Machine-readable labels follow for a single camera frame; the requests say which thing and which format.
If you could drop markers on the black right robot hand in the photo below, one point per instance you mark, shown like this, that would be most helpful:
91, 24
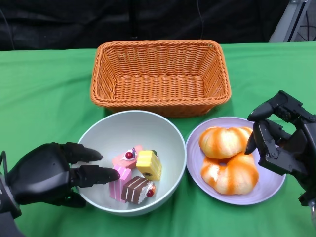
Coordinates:
303, 148

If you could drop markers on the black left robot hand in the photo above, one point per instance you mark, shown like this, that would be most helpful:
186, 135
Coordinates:
44, 172

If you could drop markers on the pink layered cake slice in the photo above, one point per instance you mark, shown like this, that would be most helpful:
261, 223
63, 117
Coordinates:
118, 185

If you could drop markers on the pink cake with cherry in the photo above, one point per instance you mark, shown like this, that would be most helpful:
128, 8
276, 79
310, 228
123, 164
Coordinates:
122, 160

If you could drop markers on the oval orange bread roll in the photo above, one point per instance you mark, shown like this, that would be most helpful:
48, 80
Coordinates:
222, 143

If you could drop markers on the chocolate cake with cherry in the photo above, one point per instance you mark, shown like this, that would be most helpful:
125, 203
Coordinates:
134, 190

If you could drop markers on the pale green bowl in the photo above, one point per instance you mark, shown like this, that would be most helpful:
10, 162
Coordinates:
133, 130

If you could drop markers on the yellow cake slice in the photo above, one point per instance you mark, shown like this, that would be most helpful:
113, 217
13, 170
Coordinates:
148, 163

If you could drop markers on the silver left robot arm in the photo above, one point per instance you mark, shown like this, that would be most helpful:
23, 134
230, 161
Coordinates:
6, 209

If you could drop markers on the lavender round plate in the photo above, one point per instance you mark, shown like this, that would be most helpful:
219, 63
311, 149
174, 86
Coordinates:
269, 190

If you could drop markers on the orange wicker basket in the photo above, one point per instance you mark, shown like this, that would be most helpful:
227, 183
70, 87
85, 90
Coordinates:
160, 86

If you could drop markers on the black backdrop cloth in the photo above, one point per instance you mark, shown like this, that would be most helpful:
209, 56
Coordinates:
74, 22

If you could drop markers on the black stand pole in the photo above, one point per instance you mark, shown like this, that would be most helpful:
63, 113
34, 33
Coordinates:
134, 19

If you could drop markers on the silver aluminium frame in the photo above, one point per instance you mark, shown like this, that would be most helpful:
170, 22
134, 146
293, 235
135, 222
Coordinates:
286, 22

